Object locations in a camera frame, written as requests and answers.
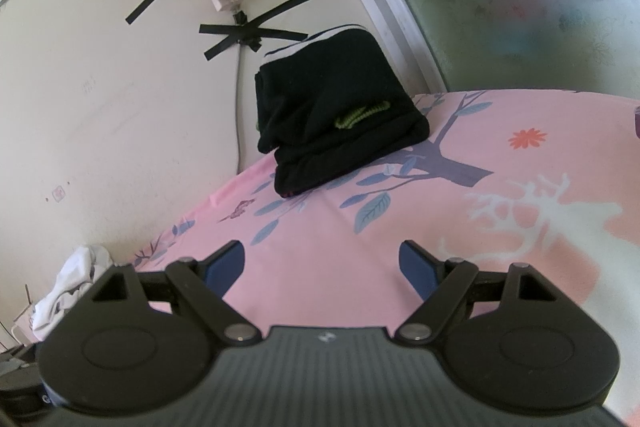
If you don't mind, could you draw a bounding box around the pink floral bed sheet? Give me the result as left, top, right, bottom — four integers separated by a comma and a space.
120, 89, 640, 427

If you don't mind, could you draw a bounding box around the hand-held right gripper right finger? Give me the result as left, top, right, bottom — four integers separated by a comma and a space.
395, 241, 571, 349

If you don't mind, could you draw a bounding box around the white clothes pile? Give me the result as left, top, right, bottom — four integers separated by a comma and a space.
30, 244, 115, 341

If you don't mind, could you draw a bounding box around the grey power cable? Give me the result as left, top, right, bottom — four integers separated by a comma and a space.
232, 9, 252, 176

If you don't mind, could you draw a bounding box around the navy garment with white stripes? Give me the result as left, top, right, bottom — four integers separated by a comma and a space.
254, 24, 431, 175

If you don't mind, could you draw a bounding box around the frosted glass sliding door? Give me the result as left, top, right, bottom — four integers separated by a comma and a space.
304, 0, 640, 98

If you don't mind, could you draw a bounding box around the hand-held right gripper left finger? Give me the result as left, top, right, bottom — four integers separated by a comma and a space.
90, 241, 262, 349

